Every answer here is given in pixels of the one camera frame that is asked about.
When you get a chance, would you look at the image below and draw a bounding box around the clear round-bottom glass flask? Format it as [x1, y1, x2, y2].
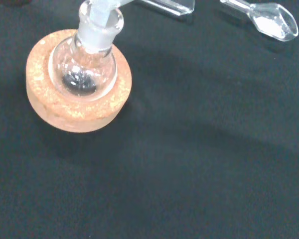
[47, 1, 125, 102]

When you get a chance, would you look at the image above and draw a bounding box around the clear glass weighing funnel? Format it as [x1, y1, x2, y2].
[219, 0, 299, 42]

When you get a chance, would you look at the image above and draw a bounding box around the black cloth with scalloped edge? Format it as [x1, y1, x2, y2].
[0, 0, 299, 239]

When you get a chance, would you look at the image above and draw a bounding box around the brown cork ring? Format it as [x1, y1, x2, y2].
[25, 29, 133, 133]

